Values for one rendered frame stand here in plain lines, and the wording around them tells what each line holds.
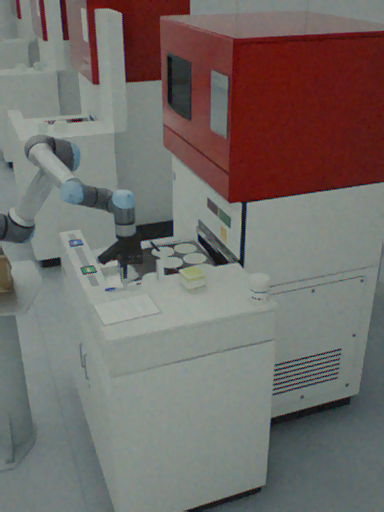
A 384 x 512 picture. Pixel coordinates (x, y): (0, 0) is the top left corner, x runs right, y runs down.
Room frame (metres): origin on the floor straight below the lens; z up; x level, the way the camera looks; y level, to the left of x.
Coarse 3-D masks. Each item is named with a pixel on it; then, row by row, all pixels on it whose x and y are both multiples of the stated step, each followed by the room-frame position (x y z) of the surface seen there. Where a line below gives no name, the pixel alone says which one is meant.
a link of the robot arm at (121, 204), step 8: (120, 192) 1.93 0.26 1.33; (128, 192) 1.93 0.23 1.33; (112, 200) 1.91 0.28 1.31; (120, 200) 1.89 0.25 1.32; (128, 200) 1.90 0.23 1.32; (112, 208) 1.91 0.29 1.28; (120, 208) 1.89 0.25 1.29; (128, 208) 1.89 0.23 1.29; (120, 216) 1.89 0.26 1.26; (128, 216) 1.89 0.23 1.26; (120, 224) 1.89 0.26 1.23; (128, 224) 1.89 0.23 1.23
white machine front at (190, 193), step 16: (176, 160) 2.81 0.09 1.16; (176, 176) 2.81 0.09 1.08; (192, 176) 2.60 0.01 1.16; (176, 192) 2.81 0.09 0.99; (192, 192) 2.60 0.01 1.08; (208, 192) 2.41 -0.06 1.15; (176, 208) 2.82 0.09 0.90; (192, 208) 2.60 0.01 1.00; (208, 208) 2.41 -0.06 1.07; (224, 208) 2.25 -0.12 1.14; (240, 208) 2.11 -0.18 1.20; (192, 224) 2.60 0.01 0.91; (208, 224) 2.41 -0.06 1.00; (224, 224) 2.24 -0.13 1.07; (240, 224) 2.11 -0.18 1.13; (240, 240) 2.11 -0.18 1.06; (240, 256) 2.11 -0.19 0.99
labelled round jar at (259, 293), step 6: (252, 276) 1.82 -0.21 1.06; (258, 276) 1.82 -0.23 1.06; (264, 276) 1.82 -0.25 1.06; (252, 282) 1.79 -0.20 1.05; (258, 282) 1.78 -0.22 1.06; (264, 282) 1.78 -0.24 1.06; (252, 288) 1.79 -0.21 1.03; (258, 288) 1.78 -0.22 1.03; (264, 288) 1.78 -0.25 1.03; (252, 294) 1.79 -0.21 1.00; (258, 294) 1.78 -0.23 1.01; (264, 294) 1.78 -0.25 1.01; (252, 300) 1.79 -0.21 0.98; (258, 300) 1.78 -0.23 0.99; (264, 300) 1.78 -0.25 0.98
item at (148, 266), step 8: (192, 240) 2.44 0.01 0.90; (144, 248) 2.36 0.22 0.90; (152, 248) 2.36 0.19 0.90; (200, 248) 2.36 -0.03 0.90; (144, 256) 2.29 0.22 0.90; (152, 256) 2.28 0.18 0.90; (168, 256) 2.28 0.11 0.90; (176, 256) 2.28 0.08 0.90; (208, 256) 2.28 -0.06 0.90; (136, 264) 2.21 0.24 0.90; (144, 264) 2.21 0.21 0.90; (152, 264) 2.21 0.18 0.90; (184, 264) 2.21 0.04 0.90; (192, 264) 2.21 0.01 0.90; (136, 272) 2.14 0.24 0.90; (144, 272) 2.14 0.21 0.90; (152, 272) 2.14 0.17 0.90; (168, 272) 2.14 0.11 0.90; (176, 272) 2.14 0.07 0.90
